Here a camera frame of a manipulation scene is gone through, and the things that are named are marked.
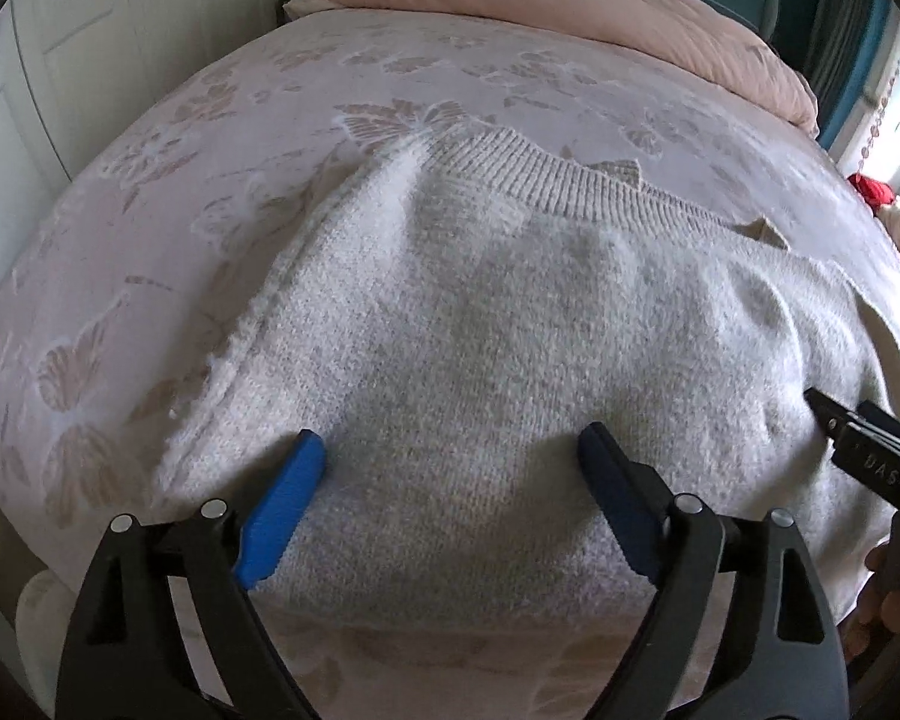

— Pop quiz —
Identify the white knit sweater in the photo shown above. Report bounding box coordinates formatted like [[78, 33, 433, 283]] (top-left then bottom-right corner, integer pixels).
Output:
[[155, 127, 900, 631]]

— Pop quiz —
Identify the person's right hand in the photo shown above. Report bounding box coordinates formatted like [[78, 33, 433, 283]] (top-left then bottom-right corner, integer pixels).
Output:
[[839, 543, 900, 663]]

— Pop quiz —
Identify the red and white plush toy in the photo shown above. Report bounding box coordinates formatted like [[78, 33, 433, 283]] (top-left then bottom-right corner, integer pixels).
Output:
[[847, 170, 900, 301]]

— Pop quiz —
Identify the white pillow on floor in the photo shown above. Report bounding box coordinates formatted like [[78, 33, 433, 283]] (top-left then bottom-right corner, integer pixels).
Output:
[[14, 569, 76, 718]]

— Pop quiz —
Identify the pink floral bedspread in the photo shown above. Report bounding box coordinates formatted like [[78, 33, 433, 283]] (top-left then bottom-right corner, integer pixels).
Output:
[[0, 10, 900, 718]]

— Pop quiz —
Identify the white wardrobe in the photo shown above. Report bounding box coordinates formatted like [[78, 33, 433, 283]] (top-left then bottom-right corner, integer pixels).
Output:
[[0, 0, 278, 283]]

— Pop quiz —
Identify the pink folded quilt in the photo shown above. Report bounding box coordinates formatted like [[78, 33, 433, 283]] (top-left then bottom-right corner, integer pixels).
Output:
[[284, 0, 818, 137]]

